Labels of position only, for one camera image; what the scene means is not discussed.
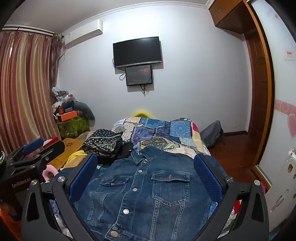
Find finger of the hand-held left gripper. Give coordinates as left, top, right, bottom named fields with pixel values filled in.
left=5, top=138, right=45, bottom=163
left=9, top=140, right=65, bottom=172

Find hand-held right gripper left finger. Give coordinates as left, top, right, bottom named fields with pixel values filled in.
left=20, top=153, right=98, bottom=241

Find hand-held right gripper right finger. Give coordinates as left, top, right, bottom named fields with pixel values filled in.
left=194, top=153, right=270, bottom=241

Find blue denim jeans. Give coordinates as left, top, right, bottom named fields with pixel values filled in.
left=50, top=145, right=234, bottom=241

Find red box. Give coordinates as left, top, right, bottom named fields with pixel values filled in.
left=43, top=136, right=59, bottom=146

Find wooden nightstand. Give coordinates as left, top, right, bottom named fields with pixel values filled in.
left=47, top=138, right=86, bottom=173

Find yellow cloth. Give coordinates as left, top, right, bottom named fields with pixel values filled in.
left=62, top=150, right=88, bottom=169

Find green patterned cloth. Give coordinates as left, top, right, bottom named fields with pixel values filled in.
left=57, top=116, right=90, bottom=139

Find navy patterned folded cloth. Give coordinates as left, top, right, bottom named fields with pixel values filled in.
left=83, top=129, right=124, bottom=160

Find orange box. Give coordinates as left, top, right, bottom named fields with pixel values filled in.
left=60, top=111, right=78, bottom=121

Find grey backpack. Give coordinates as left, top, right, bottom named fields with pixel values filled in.
left=200, top=120, right=225, bottom=149

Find colourful printed cloth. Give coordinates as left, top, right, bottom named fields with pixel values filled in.
left=228, top=200, right=242, bottom=232

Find black cloth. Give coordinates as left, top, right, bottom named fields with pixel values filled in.
left=113, top=138, right=140, bottom=160

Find pile of clutter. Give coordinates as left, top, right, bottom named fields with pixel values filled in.
left=51, top=87, right=80, bottom=116

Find striped brown curtain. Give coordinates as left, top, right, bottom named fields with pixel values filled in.
left=0, top=30, right=62, bottom=160

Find patchwork printed bedspread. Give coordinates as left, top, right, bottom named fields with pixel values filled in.
left=110, top=116, right=211, bottom=163

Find yellow round object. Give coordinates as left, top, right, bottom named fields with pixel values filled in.
left=132, top=110, right=153, bottom=119

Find white sliding wardrobe door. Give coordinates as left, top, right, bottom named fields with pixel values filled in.
left=251, top=0, right=296, bottom=233

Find white air conditioner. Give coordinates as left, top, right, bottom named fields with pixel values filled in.
left=62, top=19, right=103, bottom=45

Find wooden overhead cabinet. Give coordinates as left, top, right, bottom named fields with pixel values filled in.
left=208, top=0, right=251, bottom=29

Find pink ring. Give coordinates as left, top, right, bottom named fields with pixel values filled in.
left=44, top=165, right=58, bottom=182

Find small black wall monitor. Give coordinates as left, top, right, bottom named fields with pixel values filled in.
left=125, top=65, right=153, bottom=87

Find curtain rail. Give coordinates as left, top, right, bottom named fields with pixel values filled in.
left=1, top=24, right=57, bottom=37

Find wooden door frame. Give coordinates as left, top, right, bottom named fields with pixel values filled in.
left=243, top=0, right=276, bottom=191

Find black wall television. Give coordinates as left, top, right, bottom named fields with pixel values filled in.
left=113, top=36, right=162, bottom=69

